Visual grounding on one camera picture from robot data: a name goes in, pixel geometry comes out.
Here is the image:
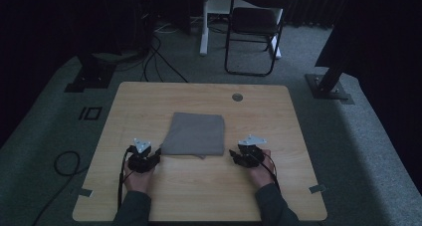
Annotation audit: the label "grey pants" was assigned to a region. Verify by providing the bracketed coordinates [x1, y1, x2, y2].
[159, 112, 227, 160]

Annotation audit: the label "bundle of black floor cables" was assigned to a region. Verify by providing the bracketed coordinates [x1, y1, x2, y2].
[140, 33, 190, 85]

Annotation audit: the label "hand-held gripper cable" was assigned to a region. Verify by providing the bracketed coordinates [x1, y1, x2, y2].
[116, 145, 137, 210]
[255, 152, 282, 194]

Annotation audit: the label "black stand base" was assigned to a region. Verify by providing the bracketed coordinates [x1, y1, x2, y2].
[64, 53, 117, 94]
[305, 65, 355, 105]

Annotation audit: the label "looped black floor cable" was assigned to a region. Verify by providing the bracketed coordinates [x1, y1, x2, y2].
[31, 149, 91, 226]

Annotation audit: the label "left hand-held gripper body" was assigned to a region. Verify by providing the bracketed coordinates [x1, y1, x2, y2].
[126, 137, 160, 174]

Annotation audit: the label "left hand-held gripper cable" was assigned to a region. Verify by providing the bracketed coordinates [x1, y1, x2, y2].
[116, 145, 137, 210]

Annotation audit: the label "dark curtain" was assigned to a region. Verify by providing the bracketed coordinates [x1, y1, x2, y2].
[285, 0, 352, 29]

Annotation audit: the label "black folding chair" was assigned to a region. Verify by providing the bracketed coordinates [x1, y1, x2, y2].
[224, 0, 295, 78]

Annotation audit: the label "person's left hand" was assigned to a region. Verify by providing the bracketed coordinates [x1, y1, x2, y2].
[122, 165, 156, 194]

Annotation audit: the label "white desk frame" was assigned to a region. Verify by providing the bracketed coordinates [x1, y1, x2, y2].
[198, 0, 283, 60]

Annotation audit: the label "right hand-held gripper cable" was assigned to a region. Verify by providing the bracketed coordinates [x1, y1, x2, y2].
[255, 152, 282, 194]

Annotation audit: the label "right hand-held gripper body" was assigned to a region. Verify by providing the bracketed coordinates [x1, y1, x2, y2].
[234, 133, 268, 169]

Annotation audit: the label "person's right hand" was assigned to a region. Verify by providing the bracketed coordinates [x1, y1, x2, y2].
[248, 148, 277, 189]

